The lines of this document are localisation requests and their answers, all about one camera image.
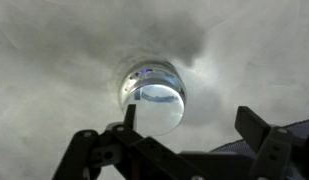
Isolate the round silver tin lid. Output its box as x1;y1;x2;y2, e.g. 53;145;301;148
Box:
121;83;186;137

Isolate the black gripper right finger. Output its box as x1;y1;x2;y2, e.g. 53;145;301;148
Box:
234;105;309;180

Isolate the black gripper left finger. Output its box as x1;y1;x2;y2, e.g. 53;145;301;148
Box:
52;103;208;180

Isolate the small glass jar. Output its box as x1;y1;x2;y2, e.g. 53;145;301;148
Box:
117;59;188;138

